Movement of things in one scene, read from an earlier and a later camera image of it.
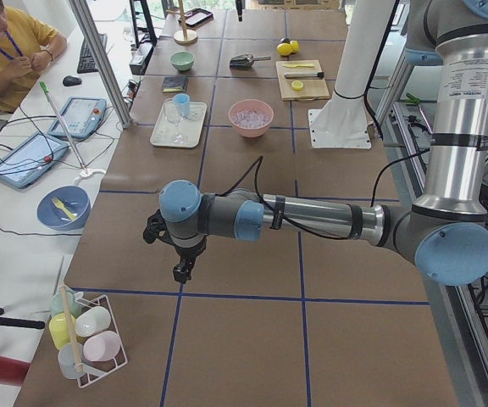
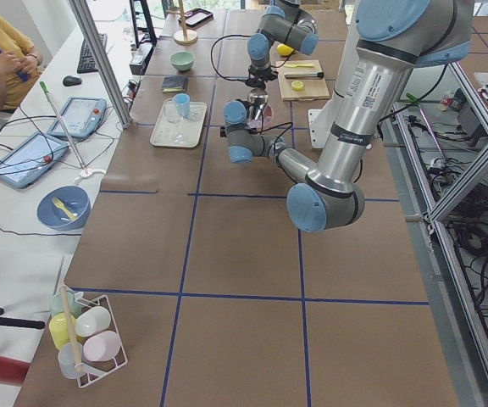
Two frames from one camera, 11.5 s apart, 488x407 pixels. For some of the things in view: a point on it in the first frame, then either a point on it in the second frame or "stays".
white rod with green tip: (47, 91) stays
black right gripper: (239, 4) -> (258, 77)
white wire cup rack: (99, 338) stays
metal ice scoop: (246, 61) -> (258, 99)
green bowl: (182, 60) stays
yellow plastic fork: (61, 205) stays
